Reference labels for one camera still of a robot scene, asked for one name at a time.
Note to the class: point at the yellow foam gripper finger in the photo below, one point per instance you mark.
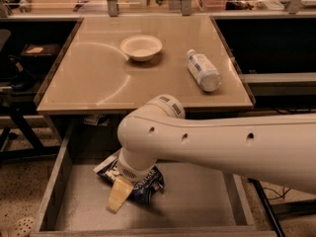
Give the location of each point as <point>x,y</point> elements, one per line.
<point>120,192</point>

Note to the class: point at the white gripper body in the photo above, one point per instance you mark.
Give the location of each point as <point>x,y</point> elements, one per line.
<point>132,174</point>

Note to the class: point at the blue chip bag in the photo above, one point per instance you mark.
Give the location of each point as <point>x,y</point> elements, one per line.
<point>142,190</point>

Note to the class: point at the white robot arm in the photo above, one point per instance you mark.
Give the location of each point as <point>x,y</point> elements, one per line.
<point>280,150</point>

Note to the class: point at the open grey drawer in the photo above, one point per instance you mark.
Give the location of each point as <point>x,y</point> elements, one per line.
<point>195,201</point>

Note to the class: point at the beige counter cabinet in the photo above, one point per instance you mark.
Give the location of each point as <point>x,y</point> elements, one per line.
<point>95,77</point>

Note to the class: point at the white perforated clog shoe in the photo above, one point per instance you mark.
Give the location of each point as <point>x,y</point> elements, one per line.
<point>22,228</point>

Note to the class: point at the white plastic bottle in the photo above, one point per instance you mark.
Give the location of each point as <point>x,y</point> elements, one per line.
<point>203,70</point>

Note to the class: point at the white paper bowl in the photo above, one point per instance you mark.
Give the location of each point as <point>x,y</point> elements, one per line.
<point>141,48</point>

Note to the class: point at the black box on shelf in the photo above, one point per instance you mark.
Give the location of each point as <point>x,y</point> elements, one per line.
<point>40,52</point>

